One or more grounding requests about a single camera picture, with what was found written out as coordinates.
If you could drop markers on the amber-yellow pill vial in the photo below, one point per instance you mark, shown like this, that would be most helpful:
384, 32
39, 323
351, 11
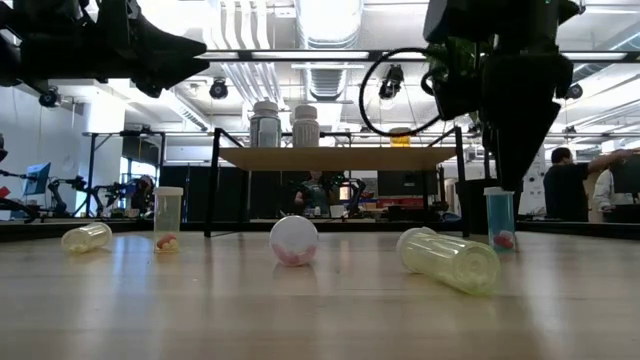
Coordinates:
86, 237

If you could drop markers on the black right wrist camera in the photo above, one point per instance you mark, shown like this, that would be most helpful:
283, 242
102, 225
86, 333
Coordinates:
457, 97

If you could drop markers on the white poster board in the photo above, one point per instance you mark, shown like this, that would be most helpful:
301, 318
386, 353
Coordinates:
532, 185

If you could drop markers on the small teal pill vial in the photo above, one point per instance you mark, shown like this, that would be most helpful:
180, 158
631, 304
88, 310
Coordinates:
500, 220

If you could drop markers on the large white barcode label bottle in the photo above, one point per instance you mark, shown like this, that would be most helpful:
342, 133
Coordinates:
306, 127

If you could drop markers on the wooden shelf black metal legs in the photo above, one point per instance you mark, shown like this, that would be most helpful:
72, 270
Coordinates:
330, 159

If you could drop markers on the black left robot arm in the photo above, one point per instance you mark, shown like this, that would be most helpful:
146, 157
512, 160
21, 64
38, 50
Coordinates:
40, 55

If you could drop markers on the silver ceiling air duct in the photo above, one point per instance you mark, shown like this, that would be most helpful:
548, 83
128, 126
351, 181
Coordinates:
327, 25

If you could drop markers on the black overhead frame beam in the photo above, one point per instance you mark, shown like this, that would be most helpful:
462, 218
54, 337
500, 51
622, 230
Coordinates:
300, 55

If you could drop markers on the pale vial red yellow pills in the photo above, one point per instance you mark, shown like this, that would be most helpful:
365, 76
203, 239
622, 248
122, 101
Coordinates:
168, 220

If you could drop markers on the wide orange bottle white cap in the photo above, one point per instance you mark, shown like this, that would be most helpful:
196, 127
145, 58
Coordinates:
400, 140

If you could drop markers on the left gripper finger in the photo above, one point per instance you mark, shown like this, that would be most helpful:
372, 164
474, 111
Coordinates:
165, 75
160, 45

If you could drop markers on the black hanging overhead camera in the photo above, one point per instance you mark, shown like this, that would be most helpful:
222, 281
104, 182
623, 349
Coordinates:
391, 82

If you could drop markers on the person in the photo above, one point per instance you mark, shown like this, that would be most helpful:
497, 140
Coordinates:
565, 187
315, 192
606, 192
142, 192

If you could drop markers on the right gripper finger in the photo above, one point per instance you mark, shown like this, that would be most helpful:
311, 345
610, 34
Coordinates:
520, 115

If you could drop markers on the large green bottle white cap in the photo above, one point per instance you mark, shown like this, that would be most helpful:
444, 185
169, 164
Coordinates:
265, 127

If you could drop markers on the clear vial pink pills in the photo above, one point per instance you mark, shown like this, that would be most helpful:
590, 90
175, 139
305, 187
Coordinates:
294, 240

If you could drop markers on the green plant in black pot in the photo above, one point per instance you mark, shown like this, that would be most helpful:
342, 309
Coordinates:
477, 210

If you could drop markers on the blue-screen monitor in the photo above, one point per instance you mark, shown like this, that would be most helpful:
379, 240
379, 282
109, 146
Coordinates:
37, 178

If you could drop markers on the black ceiling spotlight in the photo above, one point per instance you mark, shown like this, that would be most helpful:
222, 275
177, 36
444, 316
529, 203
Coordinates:
575, 91
218, 89

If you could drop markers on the black aluminium table frame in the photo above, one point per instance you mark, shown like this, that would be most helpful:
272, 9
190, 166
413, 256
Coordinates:
360, 226

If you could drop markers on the yellow-green pill vial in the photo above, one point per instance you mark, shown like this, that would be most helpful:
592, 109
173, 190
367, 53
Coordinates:
450, 260

